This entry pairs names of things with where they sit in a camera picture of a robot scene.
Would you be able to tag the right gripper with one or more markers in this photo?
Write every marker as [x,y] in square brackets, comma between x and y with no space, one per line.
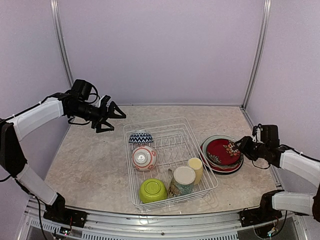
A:
[246,141]

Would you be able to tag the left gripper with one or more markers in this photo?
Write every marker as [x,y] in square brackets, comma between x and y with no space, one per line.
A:
[103,116]

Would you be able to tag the pink polka dot plate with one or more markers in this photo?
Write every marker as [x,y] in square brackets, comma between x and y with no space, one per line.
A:
[221,155]

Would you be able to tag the red teal floral plate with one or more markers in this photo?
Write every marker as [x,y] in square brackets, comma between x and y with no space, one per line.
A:
[208,165]

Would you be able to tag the teal red flower plate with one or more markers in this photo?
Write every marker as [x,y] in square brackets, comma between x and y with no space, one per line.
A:
[220,150]

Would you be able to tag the black rimmed beige plate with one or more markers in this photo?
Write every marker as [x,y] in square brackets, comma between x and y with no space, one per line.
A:
[228,172]

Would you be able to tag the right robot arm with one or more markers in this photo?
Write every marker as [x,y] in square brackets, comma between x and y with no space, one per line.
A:
[286,159]

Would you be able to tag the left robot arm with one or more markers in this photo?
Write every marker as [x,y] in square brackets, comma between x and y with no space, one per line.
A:
[15,128]

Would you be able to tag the blue white patterned bowl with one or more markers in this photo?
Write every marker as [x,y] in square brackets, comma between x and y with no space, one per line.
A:
[140,137]

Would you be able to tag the pale yellow cup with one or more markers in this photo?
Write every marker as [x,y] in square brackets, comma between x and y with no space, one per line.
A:
[197,165]

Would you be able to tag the white red patterned bowl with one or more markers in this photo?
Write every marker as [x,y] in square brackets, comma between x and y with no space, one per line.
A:
[144,158]

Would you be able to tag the teal floral mug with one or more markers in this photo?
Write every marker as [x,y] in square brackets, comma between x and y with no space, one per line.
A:
[182,181]

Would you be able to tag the lime green bowl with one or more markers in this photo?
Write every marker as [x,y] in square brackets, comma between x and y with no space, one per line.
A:
[152,190]

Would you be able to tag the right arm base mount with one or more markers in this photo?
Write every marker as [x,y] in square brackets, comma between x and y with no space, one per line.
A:
[255,216]

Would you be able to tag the white wire dish rack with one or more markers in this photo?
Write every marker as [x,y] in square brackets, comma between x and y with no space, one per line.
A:
[165,163]

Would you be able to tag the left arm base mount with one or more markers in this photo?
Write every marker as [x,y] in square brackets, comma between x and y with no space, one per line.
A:
[70,217]

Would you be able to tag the front aluminium rail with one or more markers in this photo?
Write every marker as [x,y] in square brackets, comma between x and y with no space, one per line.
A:
[103,225]

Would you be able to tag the left aluminium frame post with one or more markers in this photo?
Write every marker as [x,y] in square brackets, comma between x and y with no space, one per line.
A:
[54,5]

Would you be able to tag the aluminium frame post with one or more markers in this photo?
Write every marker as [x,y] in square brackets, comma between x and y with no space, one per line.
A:
[258,53]
[54,5]

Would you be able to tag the right aluminium frame post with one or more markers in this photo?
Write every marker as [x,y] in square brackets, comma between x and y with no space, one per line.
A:
[258,53]

